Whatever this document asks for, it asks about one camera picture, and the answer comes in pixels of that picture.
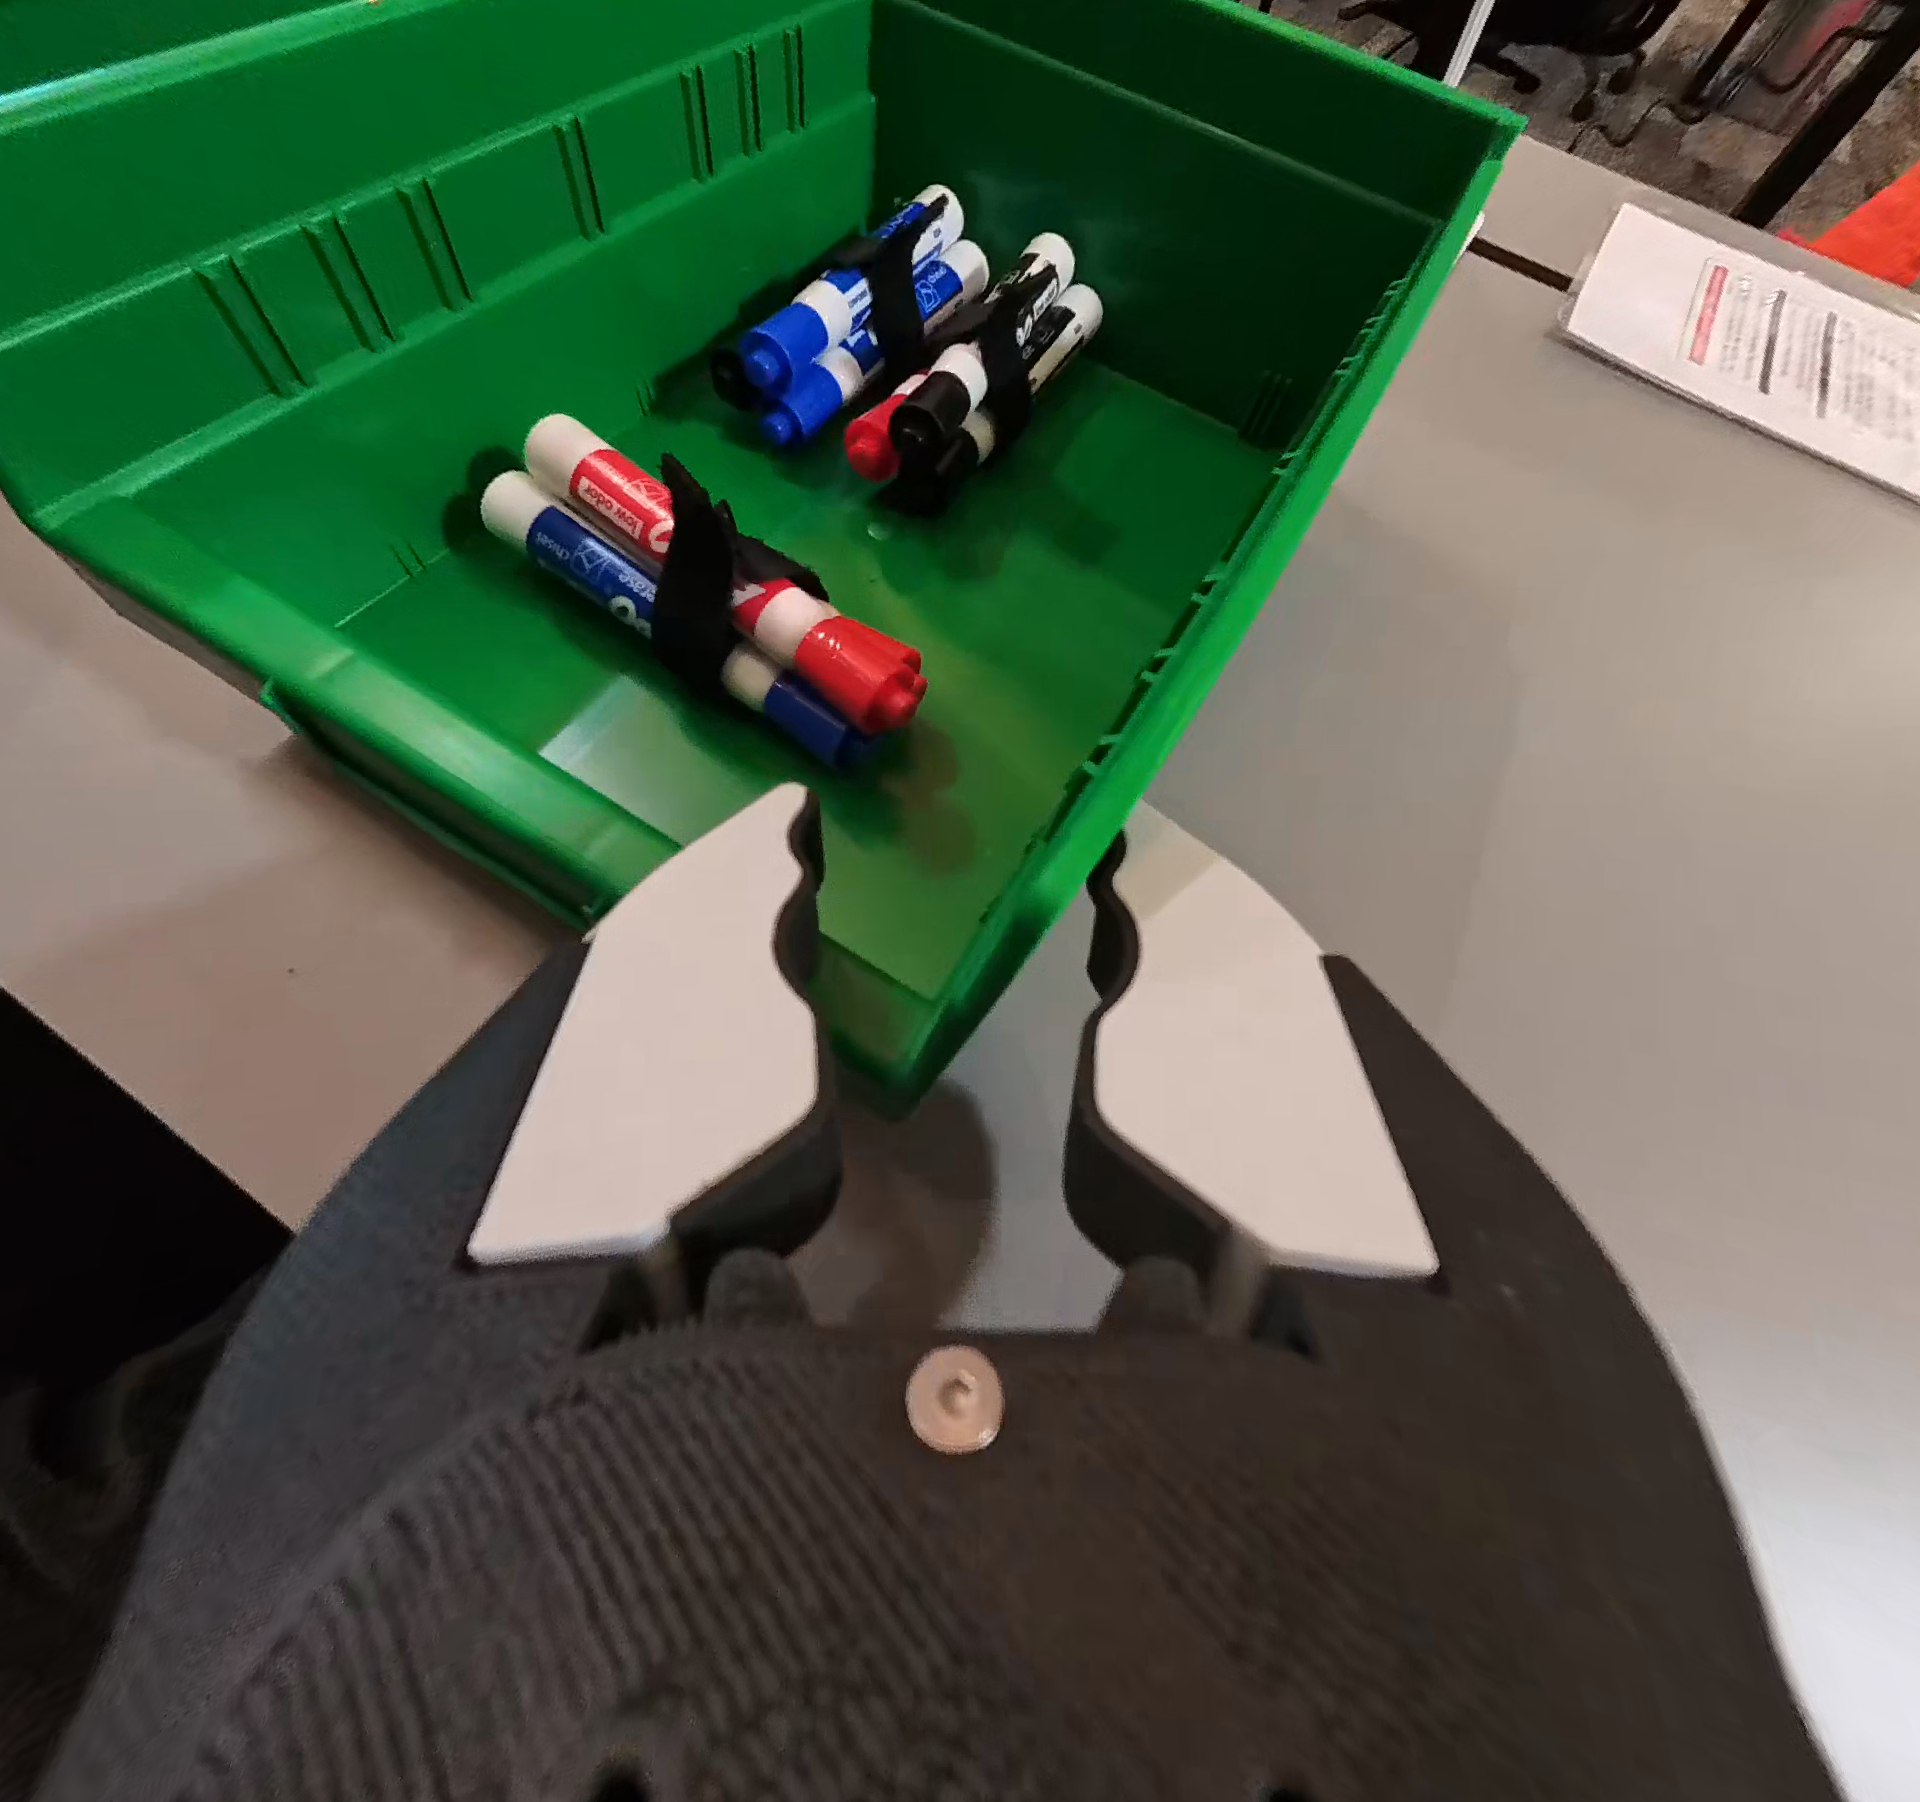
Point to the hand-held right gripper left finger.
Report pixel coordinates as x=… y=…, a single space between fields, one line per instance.
x=657 y=1066

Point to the plastic sleeve document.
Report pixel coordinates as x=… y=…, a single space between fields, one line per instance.
x=1758 y=329

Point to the red dry erase marker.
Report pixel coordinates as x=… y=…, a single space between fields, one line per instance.
x=870 y=442
x=617 y=494
x=763 y=602

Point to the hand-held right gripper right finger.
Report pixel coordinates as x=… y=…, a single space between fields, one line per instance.
x=1258 y=1083

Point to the white desk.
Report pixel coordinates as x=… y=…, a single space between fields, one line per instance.
x=1574 y=778

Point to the red flat object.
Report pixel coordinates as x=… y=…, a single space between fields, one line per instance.
x=1874 y=235

